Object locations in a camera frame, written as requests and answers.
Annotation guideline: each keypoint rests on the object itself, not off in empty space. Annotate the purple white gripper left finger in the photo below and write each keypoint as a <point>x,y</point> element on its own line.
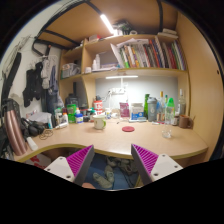
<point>73,168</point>

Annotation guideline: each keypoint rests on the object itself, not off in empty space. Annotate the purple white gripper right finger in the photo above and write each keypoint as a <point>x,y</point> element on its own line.
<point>152,167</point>

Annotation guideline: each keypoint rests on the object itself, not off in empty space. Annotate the clear plastic water bottle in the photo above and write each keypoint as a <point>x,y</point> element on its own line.
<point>169,115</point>

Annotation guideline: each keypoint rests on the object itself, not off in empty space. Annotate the grey shoe on floor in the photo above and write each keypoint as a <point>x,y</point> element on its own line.
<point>102,181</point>

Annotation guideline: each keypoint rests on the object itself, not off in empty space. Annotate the white green ceramic mug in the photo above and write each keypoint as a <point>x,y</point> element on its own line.
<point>99,121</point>

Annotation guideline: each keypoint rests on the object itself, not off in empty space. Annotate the brown ceramic mug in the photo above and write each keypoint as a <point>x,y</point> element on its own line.
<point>185,122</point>

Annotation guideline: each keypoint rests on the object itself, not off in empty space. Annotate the blue white box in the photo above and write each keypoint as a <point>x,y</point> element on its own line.
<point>137,111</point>

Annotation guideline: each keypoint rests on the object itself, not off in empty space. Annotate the black headphones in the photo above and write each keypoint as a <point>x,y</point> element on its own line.
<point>34,128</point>

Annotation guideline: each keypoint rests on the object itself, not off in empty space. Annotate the green box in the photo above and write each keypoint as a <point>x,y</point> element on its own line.
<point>71,109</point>

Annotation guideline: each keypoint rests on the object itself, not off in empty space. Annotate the green cap spray bottle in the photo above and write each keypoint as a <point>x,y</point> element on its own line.
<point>170,106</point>

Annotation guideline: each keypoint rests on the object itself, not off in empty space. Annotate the grey tumbler bottle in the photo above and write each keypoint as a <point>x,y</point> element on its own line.
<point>152,103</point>

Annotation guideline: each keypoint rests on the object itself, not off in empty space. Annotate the magenta pouch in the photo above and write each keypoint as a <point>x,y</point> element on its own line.
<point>124,109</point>

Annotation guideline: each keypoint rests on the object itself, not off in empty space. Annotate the clear glass bottle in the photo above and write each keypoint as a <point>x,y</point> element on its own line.
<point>181,103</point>

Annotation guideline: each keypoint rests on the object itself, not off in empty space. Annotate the pink ribbed cylinder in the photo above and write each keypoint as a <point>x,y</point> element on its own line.
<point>14,133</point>

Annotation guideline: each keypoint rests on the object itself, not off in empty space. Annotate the hanging dark clothes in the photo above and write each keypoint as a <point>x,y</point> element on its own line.
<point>42,84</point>

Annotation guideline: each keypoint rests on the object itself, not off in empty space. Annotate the desk lamp light bar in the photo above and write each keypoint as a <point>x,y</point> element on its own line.
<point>121,77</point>

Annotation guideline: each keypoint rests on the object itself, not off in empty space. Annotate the wooden shelf unit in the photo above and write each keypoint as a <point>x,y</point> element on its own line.
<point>87,54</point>

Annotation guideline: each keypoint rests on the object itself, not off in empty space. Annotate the row of books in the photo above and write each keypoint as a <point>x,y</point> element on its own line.
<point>149,53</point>

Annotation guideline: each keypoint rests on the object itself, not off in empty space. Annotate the ceiling tube light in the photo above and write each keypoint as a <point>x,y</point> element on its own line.
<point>107,23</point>

